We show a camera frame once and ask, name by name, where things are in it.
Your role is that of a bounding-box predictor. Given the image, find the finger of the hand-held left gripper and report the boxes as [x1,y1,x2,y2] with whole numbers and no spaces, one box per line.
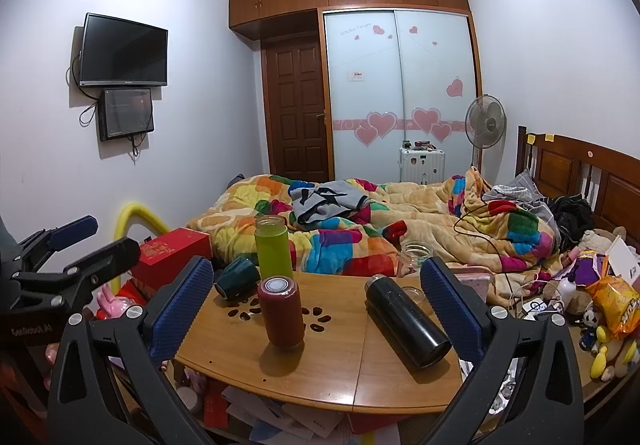
[15,215,99,272]
[10,237,142,311]

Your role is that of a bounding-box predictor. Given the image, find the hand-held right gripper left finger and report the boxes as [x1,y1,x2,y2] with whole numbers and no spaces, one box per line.
[47,256,216,445]

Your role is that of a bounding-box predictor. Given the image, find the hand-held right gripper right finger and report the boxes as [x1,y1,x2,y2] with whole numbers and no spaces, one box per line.
[419,256,586,445]

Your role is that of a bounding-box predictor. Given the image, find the red cylindrical bottle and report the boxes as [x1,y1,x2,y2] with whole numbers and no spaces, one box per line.
[257,275,306,350]

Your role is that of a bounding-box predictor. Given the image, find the dark green cup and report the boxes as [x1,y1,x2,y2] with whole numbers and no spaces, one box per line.
[214,256,261,301]

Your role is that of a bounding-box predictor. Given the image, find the black thermos flask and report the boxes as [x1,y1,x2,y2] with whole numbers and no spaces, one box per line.
[364,274,453,369]

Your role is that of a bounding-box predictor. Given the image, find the pink plush toy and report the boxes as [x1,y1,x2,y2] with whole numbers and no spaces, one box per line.
[94,285,147,322]

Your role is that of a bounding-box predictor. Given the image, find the yellow foam tube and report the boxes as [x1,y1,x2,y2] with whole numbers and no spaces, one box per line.
[113,203,174,248]

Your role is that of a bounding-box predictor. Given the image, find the red gift box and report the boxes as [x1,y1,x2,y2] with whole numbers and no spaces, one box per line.
[132,227,214,284]

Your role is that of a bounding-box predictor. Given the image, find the clear glass jar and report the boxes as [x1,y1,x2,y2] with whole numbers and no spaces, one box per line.
[397,241,435,280]

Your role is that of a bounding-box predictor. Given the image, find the red envelope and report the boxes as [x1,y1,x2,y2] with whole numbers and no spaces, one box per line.
[202,379,232,429]

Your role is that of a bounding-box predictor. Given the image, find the colourful patchwork blanket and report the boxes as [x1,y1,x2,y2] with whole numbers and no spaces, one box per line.
[186,165,562,279]

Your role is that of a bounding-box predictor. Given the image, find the green bottle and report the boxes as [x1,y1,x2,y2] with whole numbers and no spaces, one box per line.
[254,214,295,282]

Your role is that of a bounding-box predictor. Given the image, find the small white bottle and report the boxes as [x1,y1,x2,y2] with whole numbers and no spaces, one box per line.
[557,275,579,307]

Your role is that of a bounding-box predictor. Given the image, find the wooden folding table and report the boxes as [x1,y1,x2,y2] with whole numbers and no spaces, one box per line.
[172,270,466,414]

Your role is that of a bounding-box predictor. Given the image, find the grey checked pillow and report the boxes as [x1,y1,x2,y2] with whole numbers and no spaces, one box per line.
[481,169,552,206]

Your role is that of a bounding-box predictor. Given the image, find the purple toy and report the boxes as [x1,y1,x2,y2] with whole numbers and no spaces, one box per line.
[569,250,609,287]

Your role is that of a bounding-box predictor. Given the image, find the pile of papers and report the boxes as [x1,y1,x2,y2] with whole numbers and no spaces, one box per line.
[220,385,401,445]

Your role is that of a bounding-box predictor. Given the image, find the white suitcase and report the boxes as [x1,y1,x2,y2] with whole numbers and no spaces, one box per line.
[398,146,446,184]

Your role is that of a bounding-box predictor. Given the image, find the black clothing pile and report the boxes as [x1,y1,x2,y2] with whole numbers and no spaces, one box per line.
[549,194,597,248]

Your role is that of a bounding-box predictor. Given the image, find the yellow plush toy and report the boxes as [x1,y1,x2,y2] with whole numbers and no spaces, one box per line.
[590,339,637,382]

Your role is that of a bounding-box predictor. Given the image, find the grey and black garment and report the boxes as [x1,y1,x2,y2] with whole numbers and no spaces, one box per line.
[290,179,374,231]

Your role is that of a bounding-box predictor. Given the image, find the orange snack bag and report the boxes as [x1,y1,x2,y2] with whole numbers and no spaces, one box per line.
[585,275,640,341]

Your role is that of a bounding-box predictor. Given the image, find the beige teddy plush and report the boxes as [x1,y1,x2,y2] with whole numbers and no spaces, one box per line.
[579,226,629,255]

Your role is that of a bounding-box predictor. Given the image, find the white card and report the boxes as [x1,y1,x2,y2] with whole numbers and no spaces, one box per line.
[604,235,640,287]

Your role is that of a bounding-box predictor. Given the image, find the wooden bed headboard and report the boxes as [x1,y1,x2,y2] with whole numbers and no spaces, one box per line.
[515,125,640,238]

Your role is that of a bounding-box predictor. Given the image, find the standing electric fan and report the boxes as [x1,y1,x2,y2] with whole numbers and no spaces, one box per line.
[464,95,508,176]

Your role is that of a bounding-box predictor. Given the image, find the brown wooden door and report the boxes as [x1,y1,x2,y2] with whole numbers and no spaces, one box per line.
[261,36,332,182]

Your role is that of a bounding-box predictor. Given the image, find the wardrobe with heart stickers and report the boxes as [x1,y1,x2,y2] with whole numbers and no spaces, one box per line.
[228,0,484,186]

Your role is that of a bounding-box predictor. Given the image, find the black cable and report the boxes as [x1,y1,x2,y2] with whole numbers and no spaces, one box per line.
[452,201,543,278]

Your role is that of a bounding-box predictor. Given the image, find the small black wall monitor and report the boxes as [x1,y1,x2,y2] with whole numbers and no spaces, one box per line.
[98,87,155,142]

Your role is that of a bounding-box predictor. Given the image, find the wall-mounted black television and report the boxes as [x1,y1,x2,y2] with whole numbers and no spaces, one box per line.
[79,13,169,88]

